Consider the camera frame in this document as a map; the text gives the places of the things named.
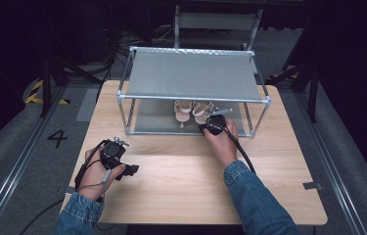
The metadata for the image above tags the black tripod stand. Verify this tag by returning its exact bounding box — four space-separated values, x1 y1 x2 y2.
38 55 104 118
267 58 319 124

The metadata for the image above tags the bundle of floor cables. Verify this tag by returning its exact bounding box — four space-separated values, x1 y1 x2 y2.
106 19 175 50

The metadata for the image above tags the grey metal shoe rack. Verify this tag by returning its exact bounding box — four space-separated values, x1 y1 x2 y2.
115 46 272 138

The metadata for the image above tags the cream slingback high-heel shoe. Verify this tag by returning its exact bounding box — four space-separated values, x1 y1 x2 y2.
192 100 214 125
173 100 194 129

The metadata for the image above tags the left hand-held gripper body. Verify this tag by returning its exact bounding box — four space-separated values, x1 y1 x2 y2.
100 136 130 170

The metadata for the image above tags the grey metal frame stand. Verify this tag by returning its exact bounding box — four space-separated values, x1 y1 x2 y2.
173 4 264 52

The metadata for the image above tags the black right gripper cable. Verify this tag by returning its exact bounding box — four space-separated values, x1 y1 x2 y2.
208 121 257 175

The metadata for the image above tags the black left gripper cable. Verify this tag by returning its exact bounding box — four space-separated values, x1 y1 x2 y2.
19 140 111 235

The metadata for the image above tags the grey left gripper cable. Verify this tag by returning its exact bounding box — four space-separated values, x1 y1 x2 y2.
76 168 113 192

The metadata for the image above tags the yellow black floor tape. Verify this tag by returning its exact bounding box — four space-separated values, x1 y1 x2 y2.
23 79 71 106

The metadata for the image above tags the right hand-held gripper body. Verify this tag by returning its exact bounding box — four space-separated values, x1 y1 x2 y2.
205 108 234 136

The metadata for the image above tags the person's right hand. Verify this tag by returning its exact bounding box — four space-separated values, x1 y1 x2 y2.
203 119 240 170

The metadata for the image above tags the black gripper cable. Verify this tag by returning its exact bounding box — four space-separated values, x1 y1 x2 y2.
208 121 257 175
19 140 111 235

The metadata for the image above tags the person's left hand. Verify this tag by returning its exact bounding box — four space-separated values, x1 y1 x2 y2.
78 143 127 202

